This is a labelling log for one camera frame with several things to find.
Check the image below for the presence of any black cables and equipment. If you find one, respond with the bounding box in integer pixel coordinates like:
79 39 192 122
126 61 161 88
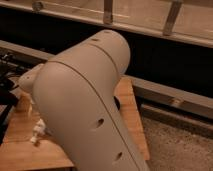
0 52 29 147

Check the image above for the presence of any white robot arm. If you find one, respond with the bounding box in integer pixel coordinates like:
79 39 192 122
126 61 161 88
19 30 149 171

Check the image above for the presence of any dark ceramic bowl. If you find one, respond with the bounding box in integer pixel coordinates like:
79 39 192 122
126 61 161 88
114 96 121 110

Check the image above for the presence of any metal rail frame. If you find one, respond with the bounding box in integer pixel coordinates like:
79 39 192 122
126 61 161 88
0 0 213 48

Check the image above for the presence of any wooden cutting board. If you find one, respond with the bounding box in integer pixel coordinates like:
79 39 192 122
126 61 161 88
0 77 150 170

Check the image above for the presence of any white plastic bottle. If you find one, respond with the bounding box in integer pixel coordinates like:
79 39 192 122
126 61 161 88
30 119 46 144

